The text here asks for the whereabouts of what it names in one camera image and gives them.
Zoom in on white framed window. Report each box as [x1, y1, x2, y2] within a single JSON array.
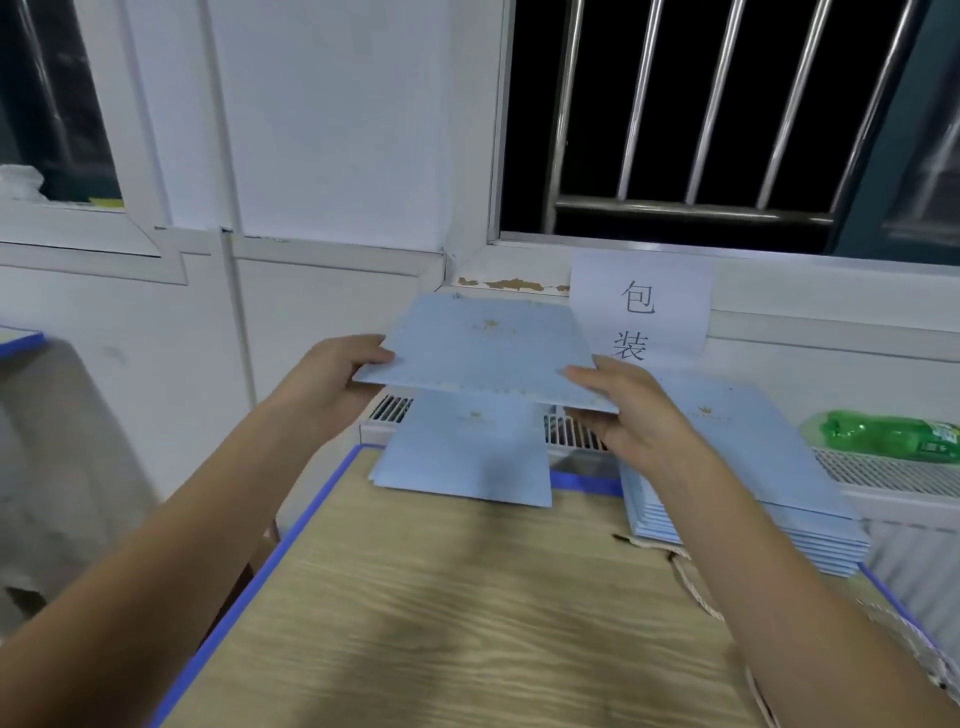
[[0, 0, 189, 287]]

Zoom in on white paper sign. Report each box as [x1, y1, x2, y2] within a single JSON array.
[[567, 247, 717, 369]]

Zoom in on person's right hand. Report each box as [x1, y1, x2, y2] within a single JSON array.
[[565, 355, 710, 491]]

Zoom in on person's right forearm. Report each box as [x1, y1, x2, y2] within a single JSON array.
[[660, 450, 960, 728]]

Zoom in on pile of white twisted ropes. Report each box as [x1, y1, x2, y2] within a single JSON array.
[[630, 532, 960, 728]]

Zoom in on green plastic bottle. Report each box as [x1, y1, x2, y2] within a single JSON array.
[[802, 409, 960, 464]]

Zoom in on stack of blue paper bags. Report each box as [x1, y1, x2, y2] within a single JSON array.
[[618, 367, 875, 579]]

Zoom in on teal framed sliding window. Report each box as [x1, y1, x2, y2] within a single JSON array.
[[832, 0, 960, 269]]

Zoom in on person's left hand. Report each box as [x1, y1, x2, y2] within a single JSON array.
[[267, 333, 396, 450]]

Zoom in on blue-edged wooden desk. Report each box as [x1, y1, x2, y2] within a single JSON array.
[[150, 442, 960, 728]]

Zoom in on crown-print light blue paper bag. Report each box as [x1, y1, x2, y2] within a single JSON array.
[[369, 390, 557, 509], [352, 292, 620, 416]]

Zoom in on metal window grille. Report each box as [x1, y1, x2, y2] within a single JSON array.
[[502, 0, 917, 249]]

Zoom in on person's left forearm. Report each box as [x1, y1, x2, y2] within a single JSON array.
[[0, 412, 324, 728]]

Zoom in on small white container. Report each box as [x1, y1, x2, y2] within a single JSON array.
[[0, 165, 47, 204]]

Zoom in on grey metal desk blue edge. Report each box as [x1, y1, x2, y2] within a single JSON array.
[[0, 325, 47, 359]]

